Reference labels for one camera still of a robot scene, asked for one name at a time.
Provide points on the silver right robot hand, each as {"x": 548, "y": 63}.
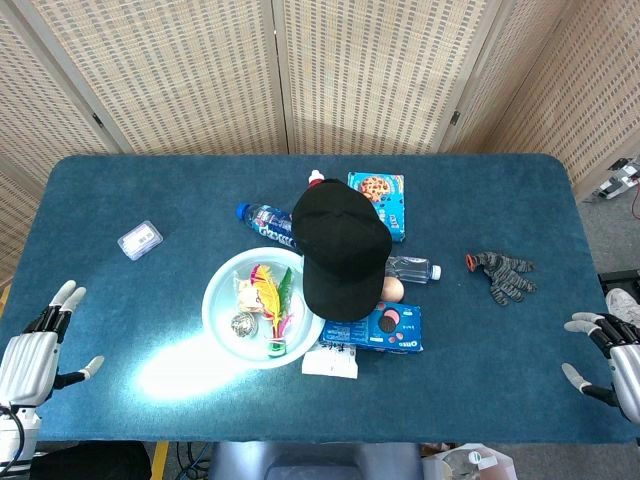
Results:
{"x": 625, "y": 365}

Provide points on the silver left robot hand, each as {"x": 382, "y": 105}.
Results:
{"x": 27, "y": 360}

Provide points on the black baseball cap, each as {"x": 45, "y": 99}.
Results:
{"x": 340, "y": 240}

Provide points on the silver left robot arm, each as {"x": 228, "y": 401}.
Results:
{"x": 10, "y": 440}

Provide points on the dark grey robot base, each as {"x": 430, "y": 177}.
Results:
{"x": 315, "y": 460}

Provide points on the white shoe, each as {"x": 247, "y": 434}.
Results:
{"x": 625, "y": 302}

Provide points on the black bag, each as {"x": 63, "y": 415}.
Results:
{"x": 90, "y": 462}

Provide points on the grey knit work glove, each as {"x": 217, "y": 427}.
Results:
{"x": 505, "y": 280}

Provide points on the clear plastic floss box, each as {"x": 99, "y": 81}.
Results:
{"x": 140, "y": 240}

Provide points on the blue felt table cover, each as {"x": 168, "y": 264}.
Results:
{"x": 450, "y": 375}

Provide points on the white floor equipment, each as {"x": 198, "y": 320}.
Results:
{"x": 612, "y": 185}

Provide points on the clear plastic container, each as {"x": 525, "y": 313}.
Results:
{"x": 470, "y": 465}

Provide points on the light blue plastic bowl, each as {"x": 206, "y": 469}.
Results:
{"x": 220, "y": 320}

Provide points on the steel wool scrubber ball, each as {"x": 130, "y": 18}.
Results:
{"x": 244, "y": 325}

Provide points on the yellowish ginger piece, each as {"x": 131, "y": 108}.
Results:
{"x": 246, "y": 297}

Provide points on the blue Oreo cookie box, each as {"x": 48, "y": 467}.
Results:
{"x": 395, "y": 330}

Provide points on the woven folding screen panel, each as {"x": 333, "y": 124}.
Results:
{"x": 590, "y": 90}
{"x": 500, "y": 85}
{"x": 375, "y": 65}
{"x": 175, "y": 75}
{"x": 30, "y": 125}

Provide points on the clear water bottle white cap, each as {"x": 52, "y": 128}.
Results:
{"x": 410, "y": 270}

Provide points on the brown egg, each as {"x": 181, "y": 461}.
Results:
{"x": 393, "y": 290}

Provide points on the black screen hinge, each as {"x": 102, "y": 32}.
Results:
{"x": 98, "y": 120}
{"x": 455, "y": 118}

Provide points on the blue label drink bottle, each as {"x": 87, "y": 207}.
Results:
{"x": 265, "y": 220}

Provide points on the blue chocolate chip cookie box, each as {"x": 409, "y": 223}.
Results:
{"x": 392, "y": 210}

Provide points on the white printed packet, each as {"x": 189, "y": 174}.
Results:
{"x": 330, "y": 365}

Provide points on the red white capped bottle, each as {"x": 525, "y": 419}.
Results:
{"x": 316, "y": 177}

